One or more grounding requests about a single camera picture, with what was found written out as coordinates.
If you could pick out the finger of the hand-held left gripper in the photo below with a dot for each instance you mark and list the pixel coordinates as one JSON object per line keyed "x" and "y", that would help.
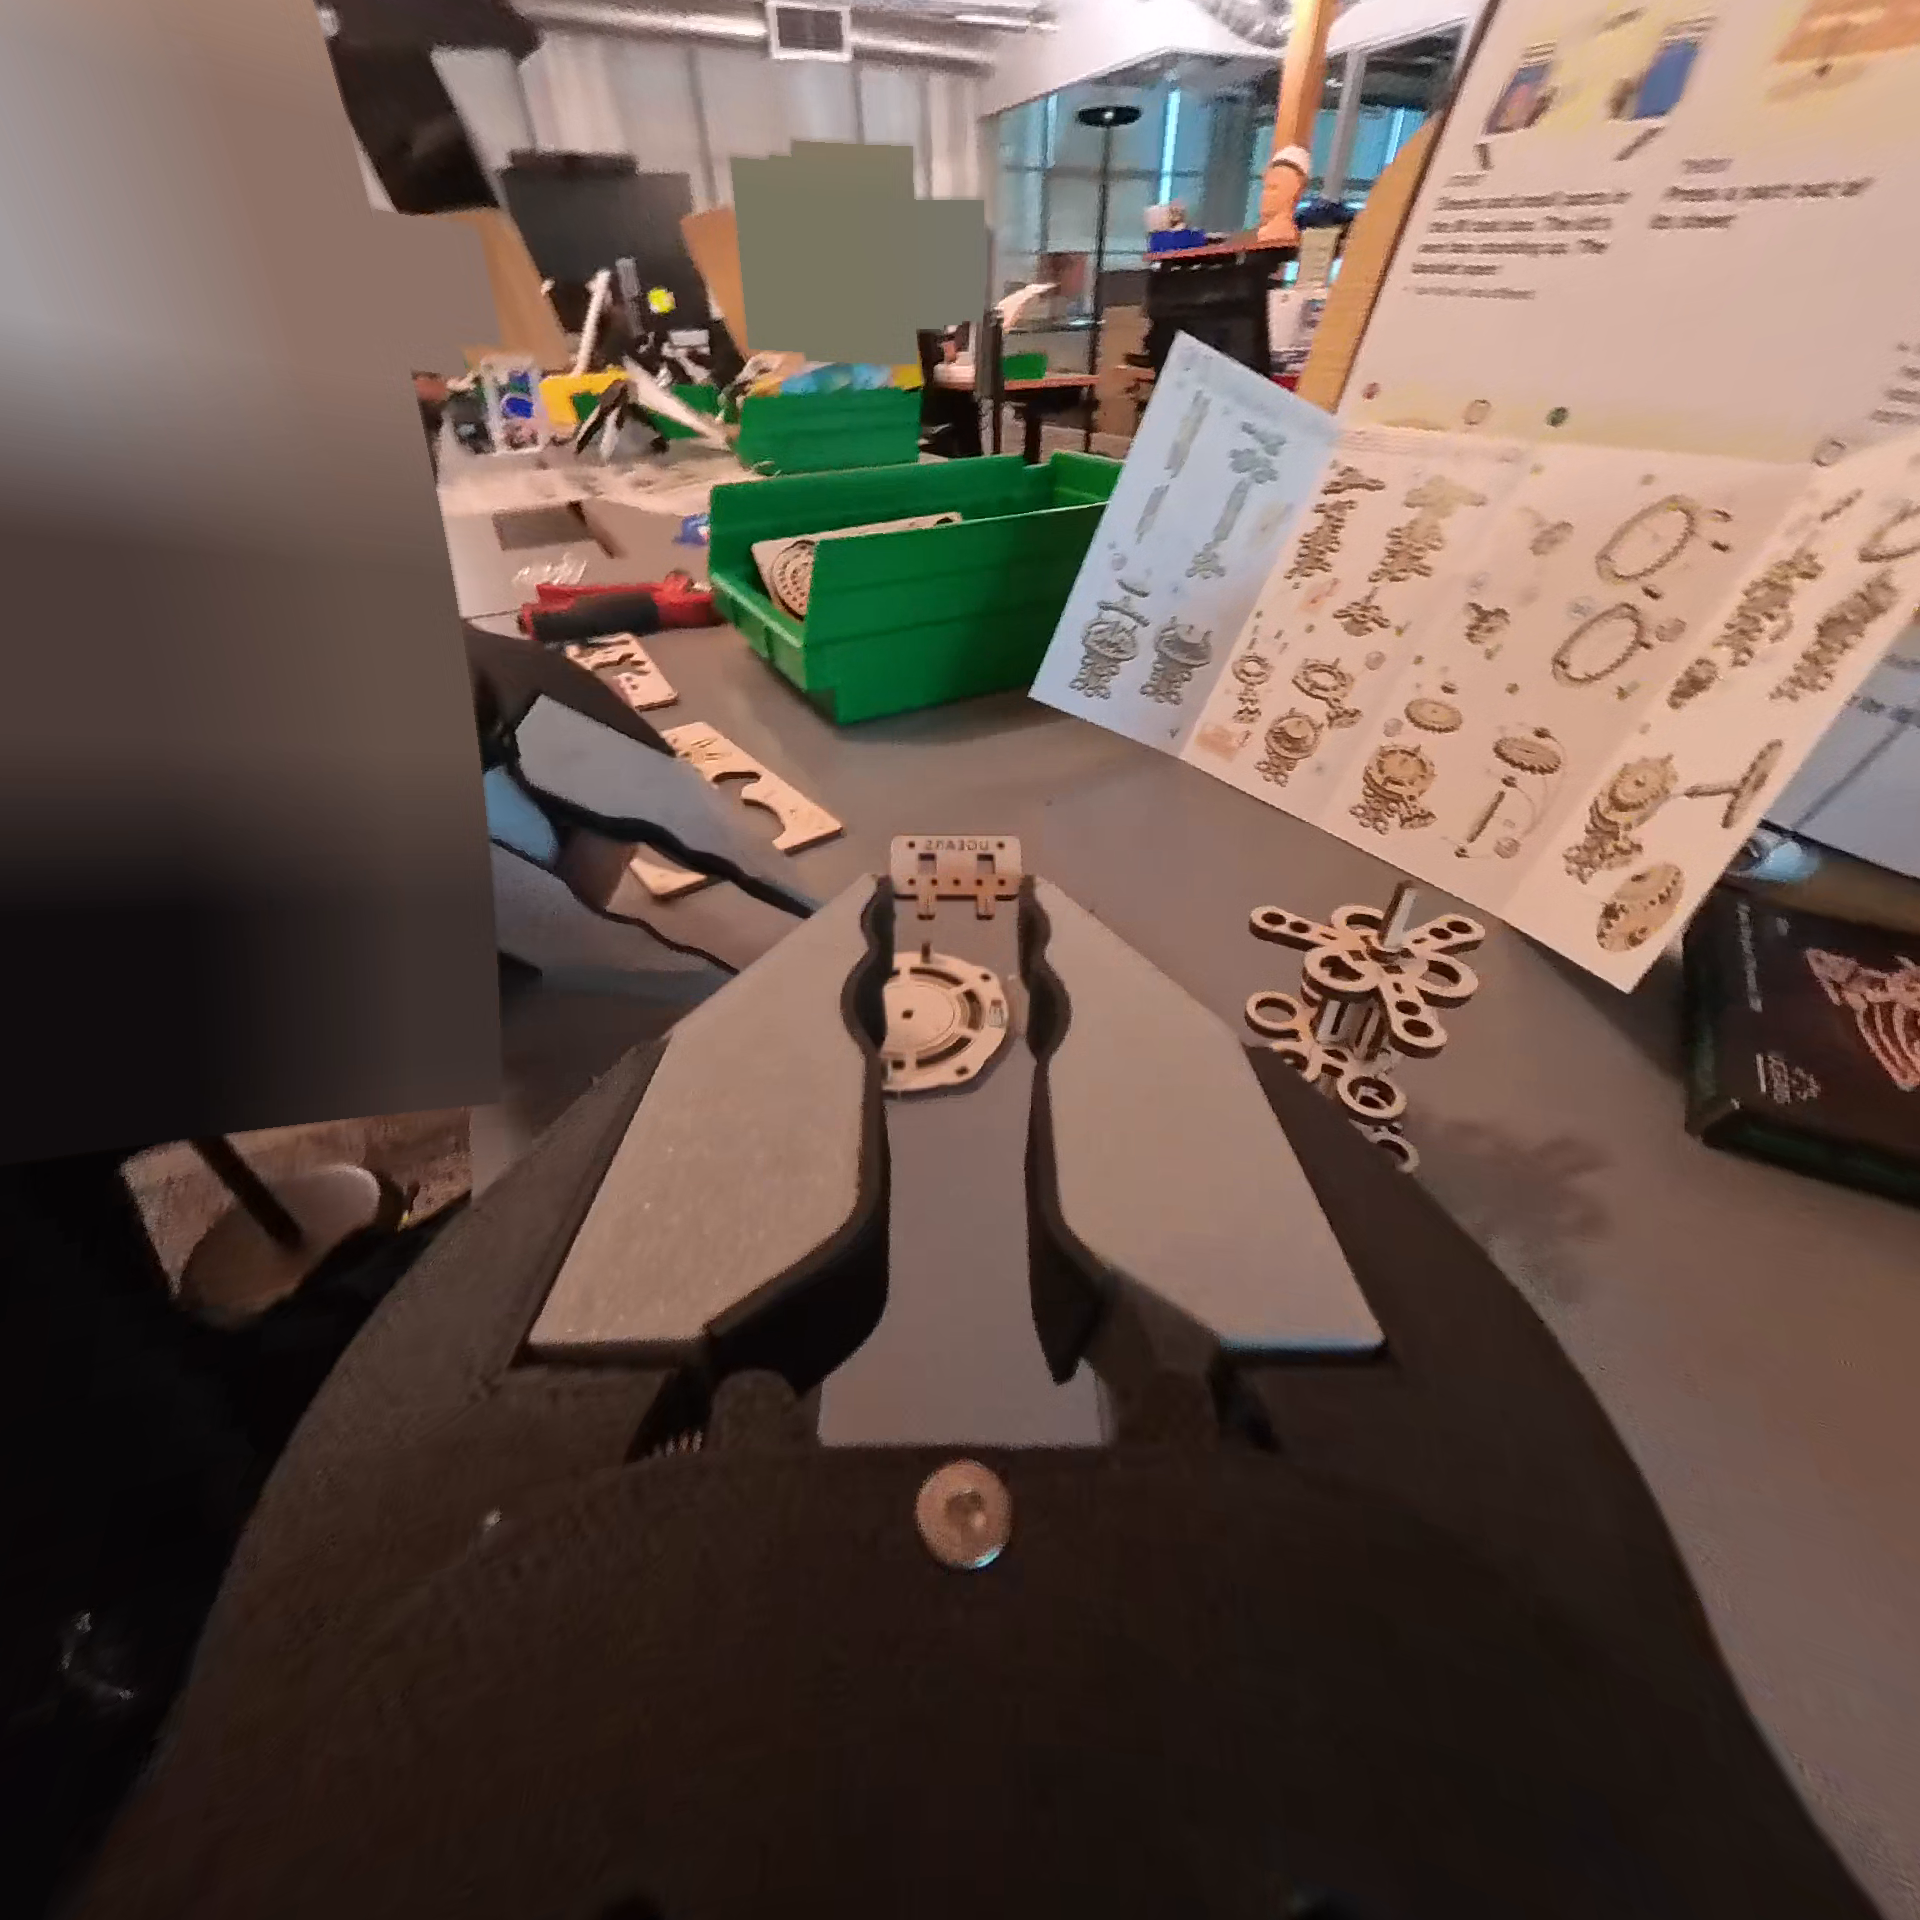
{"x": 600, "y": 937}
{"x": 629, "y": 772}

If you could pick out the folded assembly instruction sheet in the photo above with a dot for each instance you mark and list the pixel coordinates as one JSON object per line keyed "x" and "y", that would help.
{"x": 1501, "y": 628}

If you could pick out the plywood board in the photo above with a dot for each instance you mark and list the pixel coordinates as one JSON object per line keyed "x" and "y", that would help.
{"x": 1373, "y": 283}

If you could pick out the black studio softbox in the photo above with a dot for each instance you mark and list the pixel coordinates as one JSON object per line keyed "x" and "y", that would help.
{"x": 421, "y": 136}

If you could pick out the round wooden gear sheet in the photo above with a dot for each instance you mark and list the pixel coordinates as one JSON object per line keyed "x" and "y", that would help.
{"x": 792, "y": 573}

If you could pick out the black computer monitor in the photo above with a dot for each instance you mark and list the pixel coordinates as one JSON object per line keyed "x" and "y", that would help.
{"x": 592, "y": 241}

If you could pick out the person's dark clothing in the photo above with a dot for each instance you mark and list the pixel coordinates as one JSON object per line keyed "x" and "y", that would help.
{"x": 89, "y": 1499}

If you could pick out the black model kit box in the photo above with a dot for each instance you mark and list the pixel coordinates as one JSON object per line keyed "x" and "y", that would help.
{"x": 1769, "y": 1036}

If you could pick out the small wooden part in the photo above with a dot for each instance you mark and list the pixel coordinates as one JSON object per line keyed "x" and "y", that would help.
{"x": 956, "y": 869}

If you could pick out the small green storage bin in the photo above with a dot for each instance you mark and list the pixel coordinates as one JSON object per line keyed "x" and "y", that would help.
{"x": 825, "y": 432}

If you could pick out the mannequin head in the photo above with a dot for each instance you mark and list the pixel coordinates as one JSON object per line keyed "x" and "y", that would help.
{"x": 1285, "y": 187}

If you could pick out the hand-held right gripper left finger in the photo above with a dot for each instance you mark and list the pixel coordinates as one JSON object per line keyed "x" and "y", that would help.
{"x": 704, "y": 1155}

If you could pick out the red black hand tool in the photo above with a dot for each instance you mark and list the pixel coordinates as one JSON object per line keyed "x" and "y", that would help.
{"x": 661, "y": 604}

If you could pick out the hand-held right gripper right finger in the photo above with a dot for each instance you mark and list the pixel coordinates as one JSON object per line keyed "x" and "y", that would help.
{"x": 1201, "y": 1185}

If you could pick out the large green storage bin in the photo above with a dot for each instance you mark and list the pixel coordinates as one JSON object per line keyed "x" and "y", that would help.
{"x": 932, "y": 598}

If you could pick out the round wooden base part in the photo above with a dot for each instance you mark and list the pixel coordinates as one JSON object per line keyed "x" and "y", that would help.
{"x": 938, "y": 1036}

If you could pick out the wooden offcut sheet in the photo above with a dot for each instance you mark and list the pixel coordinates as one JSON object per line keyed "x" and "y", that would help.
{"x": 638, "y": 674}
{"x": 751, "y": 786}
{"x": 676, "y": 874}

